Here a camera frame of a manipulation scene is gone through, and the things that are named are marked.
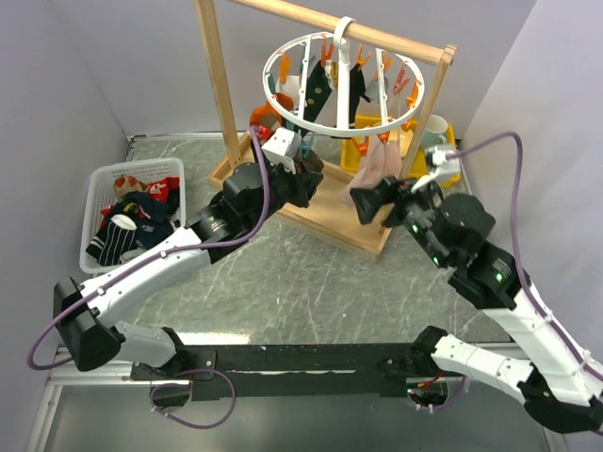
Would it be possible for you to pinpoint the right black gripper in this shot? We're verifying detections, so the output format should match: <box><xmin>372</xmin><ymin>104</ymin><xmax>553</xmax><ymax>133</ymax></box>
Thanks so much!
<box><xmin>347</xmin><ymin>170</ymin><xmax>449</xmax><ymax>266</ymax></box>

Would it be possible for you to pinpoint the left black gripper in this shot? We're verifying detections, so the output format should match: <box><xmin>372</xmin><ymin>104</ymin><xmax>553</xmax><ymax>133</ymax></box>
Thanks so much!
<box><xmin>245</xmin><ymin>155</ymin><xmax>324</xmax><ymax>232</ymax></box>

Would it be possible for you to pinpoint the navy patterned sock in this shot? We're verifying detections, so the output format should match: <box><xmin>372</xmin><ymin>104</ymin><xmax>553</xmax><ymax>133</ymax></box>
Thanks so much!
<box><xmin>107</xmin><ymin>191</ymin><xmax>173</xmax><ymax>223</ymax></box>

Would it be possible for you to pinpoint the tan brown ribbed sock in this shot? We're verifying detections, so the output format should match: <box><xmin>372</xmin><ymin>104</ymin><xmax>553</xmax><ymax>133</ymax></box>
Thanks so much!
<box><xmin>260</xmin><ymin>127</ymin><xmax>324</xmax><ymax>192</ymax></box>

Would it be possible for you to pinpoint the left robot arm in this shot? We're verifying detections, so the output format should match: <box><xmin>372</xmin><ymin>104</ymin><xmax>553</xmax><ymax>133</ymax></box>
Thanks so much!
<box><xmin>54</xmin><ymin>159</ymin><xmax>323</xmax><ymax>379</ymax></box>

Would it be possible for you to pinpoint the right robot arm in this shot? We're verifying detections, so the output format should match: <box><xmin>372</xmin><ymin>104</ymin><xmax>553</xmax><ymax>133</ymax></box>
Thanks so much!
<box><xmin>350</xmin><ymin>177</ymin><xmax>602</xmax><ymax>434</ymax></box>

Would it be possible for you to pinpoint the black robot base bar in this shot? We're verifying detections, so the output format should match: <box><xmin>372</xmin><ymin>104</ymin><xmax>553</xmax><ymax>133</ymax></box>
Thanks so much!
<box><xmin>130</xmin><ymin>343</ymin><xmax>438</xmax><ymax>401</ymax></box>

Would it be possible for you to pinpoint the white round clip hanger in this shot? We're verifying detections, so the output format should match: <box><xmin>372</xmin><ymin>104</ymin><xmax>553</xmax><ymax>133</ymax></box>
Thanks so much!
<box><xmin>262</xmin><ymin>16</ymin><xmax>425</xmax><ymax>138</ymax></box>

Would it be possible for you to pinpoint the pink sheer sock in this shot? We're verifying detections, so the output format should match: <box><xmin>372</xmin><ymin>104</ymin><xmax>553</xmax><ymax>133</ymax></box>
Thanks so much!
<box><xmin>339</xmin><ymin>126</ymin><xmax>404</xmax><ymax>207</ymax></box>

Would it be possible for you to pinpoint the yellow plastic tray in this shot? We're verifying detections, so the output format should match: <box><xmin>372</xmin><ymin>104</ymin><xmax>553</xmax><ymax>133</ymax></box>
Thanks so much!
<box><xmin>340</xmin><ymin>115</ymin><xmax>462</xmax><ymax>189</ymax></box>

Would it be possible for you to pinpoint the orange sock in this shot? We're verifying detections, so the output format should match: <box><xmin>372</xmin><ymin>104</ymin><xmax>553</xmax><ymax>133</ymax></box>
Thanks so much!
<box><xmin>249</xmin><ymin>92</ymin><xmax>294</xmax><ymax>129</ymax></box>

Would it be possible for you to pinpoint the white small sock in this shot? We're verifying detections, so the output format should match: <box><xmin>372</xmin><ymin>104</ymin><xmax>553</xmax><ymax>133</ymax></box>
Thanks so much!
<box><xmin>276</xmin><ymin>75</ymin><xmax>301</xmax><ymax>99</ymax></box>

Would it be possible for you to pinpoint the pale green mug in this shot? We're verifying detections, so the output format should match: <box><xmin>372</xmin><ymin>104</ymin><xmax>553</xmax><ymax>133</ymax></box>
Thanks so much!
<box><xmin>419</xmin><ymin>115</ymin><xmax>448</xmax><ymax>150</ymax></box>

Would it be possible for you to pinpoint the dark green dotted sock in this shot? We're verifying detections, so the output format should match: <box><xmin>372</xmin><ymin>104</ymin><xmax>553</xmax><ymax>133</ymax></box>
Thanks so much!
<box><xmin>303</xmin><ymin>62</ymin><xmax>332</xmax><ymax>122</ymax></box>

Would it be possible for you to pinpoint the red sock in basket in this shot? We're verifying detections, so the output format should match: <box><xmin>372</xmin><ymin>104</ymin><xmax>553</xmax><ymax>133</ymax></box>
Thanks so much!
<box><xmin>101</xmin><ymin>177</ymin><xmax>180</xmax><ymax>223</ymax></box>

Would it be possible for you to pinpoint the argyle tan sock in basket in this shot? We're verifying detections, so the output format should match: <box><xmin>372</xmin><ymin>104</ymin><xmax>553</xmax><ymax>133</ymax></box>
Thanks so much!
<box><xmin>113</xmin><ymin>174</ymin><xmax>145</xmax><ymax>199</ymax></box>

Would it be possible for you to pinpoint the navy striped sock in basket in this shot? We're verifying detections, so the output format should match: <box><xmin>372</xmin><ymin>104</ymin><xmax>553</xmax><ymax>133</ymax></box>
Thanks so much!
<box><xmin>86</xmin><ymin>214</ymin><xmax>138</xmax><ymax>266</ymax></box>

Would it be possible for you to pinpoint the wooden hanger rack frame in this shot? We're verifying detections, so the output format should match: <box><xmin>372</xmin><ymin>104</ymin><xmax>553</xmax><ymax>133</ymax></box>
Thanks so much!
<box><xmin>194</xmin><ymin>0</ymin><xmax>457</xmax><ymax>263</ymax></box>

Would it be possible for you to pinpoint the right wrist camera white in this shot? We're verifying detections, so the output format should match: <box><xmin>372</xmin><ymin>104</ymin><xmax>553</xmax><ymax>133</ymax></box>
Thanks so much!
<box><xmin>411</xmin><ymin>144</ymin><xmax>461</xmax><ymax>193</ymax></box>

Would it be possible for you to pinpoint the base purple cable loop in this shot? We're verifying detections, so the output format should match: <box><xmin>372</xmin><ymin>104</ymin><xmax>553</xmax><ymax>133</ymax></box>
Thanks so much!
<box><xmin>149</xmin><ymin>369</ymin><xmax>236</xmax><ymax>430</ymax></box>

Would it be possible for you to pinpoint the aluminium rail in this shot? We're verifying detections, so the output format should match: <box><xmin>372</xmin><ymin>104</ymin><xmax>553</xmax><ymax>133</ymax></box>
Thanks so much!
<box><xmin>45</xmin><ymin>346</ymin><xmax>138</xmax><ymax>387</ymax></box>

